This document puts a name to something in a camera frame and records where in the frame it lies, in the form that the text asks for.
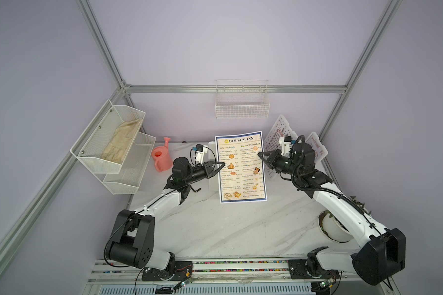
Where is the upper white mesh shelf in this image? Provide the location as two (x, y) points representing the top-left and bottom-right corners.
(70, 100), (146, 174)

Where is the white mesh shelf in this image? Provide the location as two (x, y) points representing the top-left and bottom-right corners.
(70, 100), (146, 174)
(97, 132), (156, 195)

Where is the potted green plant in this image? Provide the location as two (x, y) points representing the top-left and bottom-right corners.
(315, 192), (370, 245)

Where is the large dim sum menu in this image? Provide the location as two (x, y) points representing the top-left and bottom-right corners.
(215, 131), (267, 204)

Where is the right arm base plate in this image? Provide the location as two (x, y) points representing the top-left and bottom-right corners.
(287, 247), (340, 280)

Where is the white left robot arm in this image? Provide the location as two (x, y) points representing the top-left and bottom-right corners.
(103, 157), (225, 274)

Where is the dotted table price menu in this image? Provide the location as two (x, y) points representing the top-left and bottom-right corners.
(263, 115), (298, 151)

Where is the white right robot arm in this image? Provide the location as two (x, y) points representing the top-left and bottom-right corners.
(258, 135), (406, 286)

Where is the large white board front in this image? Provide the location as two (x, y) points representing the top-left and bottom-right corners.
(258, 115), (298, 160)

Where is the lower white mesh shelf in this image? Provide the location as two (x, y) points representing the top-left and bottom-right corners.
(97, 132), (156, 195)

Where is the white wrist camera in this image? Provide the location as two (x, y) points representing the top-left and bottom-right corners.
(191, 144), (209, 165)
(279, 136), (294, 157)

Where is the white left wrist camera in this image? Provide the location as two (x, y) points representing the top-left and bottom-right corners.
(191, 144), (209, 165)

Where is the aluminium front rail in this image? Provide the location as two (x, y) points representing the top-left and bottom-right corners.
(84, 255), (392, 285)

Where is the pink plastic cup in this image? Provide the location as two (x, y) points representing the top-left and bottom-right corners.
(151, 137), (173, 173)

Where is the narrow white rack box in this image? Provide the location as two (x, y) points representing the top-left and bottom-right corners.
(306, 132), (328, 163)

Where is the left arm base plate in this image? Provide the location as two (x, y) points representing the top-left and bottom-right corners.
(140, 260), (193, 281)

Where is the black allen key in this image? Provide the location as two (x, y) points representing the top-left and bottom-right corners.
(189, 185), (202, 193)

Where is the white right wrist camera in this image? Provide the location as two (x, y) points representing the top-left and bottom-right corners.
(279, 136), (294, 157)

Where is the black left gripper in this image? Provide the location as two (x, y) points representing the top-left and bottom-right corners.
(185, 162), (225, 185)

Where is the beige cloth in shelf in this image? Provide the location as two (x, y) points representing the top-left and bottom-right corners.
(100, 119), (143, 164)

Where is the white wire wall basket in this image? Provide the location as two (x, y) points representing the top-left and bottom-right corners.
(215, 79), (270, 119)

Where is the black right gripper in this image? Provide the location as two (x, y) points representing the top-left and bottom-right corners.
(259, 150), (302, 178)

